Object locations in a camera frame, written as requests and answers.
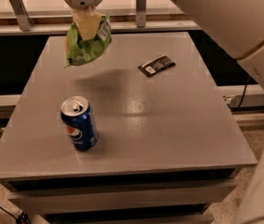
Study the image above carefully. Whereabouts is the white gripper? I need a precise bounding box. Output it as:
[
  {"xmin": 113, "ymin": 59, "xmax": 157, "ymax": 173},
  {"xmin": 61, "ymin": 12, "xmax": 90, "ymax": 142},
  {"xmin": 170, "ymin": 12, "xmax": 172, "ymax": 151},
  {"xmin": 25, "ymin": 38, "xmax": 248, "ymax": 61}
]
[{"xmin": 64, "ymin": 0, "xmax": 103, "ymax": 40}]

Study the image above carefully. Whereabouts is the green rice chip bag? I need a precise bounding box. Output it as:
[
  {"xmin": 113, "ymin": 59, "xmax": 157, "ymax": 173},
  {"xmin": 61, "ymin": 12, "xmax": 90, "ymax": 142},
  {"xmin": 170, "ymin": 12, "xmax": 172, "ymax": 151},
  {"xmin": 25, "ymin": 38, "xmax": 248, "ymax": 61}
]
[{"xmin": 64, "ymin": 15, "xmax": 112, "ymax": 67}]

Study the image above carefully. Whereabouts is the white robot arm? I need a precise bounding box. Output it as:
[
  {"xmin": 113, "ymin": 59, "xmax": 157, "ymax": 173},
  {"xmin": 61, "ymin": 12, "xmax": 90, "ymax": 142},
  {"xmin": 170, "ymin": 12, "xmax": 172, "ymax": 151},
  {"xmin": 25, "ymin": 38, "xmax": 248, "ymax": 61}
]
[{"xmin": 171, "ymin": 0, "xmax": 264, "ymax": 224}]

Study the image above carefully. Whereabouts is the blue pepsi can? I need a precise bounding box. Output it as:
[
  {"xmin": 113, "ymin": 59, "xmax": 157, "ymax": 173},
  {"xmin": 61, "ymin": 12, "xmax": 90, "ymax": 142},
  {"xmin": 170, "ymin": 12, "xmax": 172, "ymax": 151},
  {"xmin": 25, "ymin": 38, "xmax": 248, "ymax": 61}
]
[{"xmin": 61, "ymin": 96, "xmax": 98, "ymax": 151}]

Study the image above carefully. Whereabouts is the black snack bar wrapper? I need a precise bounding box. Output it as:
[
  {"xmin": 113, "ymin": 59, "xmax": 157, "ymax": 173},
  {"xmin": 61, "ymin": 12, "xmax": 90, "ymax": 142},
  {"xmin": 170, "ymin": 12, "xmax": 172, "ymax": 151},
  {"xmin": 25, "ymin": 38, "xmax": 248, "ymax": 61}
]
[{"xmin": 138, "ymin": 55, "xmax": 175, "ymax": 77}]

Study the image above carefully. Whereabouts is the grey drawer cabinet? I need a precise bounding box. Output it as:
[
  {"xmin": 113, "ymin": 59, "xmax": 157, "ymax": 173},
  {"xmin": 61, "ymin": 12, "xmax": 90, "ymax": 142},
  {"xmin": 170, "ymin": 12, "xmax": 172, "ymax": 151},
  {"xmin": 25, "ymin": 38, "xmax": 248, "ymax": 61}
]
[{"xmin": 0, "ymin": 167, "xmax": 242, "ymax": 224}]

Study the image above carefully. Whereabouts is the left metal bracket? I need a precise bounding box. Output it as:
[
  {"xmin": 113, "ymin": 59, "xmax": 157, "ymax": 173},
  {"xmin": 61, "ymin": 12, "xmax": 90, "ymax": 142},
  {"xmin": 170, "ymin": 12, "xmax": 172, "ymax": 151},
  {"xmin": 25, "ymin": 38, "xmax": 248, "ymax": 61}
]
[{"xmin": 8, "ymin": 0, "xmax": 33, "ymax": 32}]

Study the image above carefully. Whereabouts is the metal bracket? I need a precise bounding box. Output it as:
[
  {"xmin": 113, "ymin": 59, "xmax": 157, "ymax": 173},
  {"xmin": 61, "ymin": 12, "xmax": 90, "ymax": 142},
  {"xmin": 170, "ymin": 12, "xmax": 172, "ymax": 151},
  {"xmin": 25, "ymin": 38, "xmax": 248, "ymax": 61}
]
[
  {"xmin": 136, "ymin": 0, "xmax": 146, "ymax": 28},
  {"xmin": 8, "ymin": 0, "xmax": 33, "ymax": 32}
]

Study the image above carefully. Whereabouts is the middle metal bracket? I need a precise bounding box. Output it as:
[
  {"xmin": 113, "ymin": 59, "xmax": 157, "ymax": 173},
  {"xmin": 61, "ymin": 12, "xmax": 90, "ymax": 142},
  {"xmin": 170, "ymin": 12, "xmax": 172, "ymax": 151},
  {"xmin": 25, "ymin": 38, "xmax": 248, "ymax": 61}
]
[{"xmin": 136, "ymin": 0, "xmax": 146, "ymax": 28}]

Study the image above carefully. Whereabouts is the black power cable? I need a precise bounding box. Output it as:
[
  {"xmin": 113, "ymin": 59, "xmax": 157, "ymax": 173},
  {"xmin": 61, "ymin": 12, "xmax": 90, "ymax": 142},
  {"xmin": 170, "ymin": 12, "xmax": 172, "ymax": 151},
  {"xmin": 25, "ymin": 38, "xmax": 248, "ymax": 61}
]
[{"xmin": 229, "ymin": 75, "xmax": 252, "ymax": 112}]

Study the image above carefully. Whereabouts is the black cable on floor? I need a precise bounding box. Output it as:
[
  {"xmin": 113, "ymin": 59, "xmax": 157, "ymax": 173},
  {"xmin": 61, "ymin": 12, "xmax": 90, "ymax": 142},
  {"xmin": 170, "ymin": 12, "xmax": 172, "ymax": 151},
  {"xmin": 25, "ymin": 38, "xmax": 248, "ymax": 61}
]
[{"xmin": 0, "ymin": 193, "xmax": 31, "ymax": 224}]

